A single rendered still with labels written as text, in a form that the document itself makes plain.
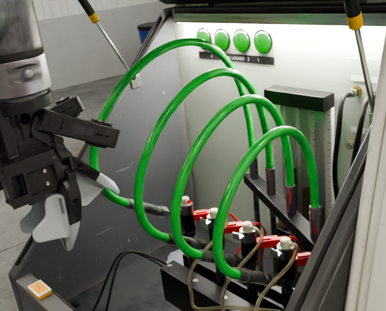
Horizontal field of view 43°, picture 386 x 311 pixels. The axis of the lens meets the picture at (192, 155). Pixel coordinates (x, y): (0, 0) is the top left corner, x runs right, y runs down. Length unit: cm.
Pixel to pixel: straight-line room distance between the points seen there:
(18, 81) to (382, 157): 46
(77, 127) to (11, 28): 14
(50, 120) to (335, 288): 44
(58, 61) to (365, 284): 698
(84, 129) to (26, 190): 10
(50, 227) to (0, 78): 19
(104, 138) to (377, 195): 37
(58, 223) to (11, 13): 25
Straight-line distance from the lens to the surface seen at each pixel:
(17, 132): 59
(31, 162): 57
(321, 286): 70
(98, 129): 62
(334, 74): 98
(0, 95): 56
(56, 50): 749
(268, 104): 80
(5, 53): 55
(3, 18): 53
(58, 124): 59
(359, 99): 96
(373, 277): 72
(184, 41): 87
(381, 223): 70
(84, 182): 78
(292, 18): 97
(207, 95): 122
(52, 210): 62
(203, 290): 95
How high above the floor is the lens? 156
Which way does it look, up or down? 22 degrees down
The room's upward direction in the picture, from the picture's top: 7 degrees counter-clockwise
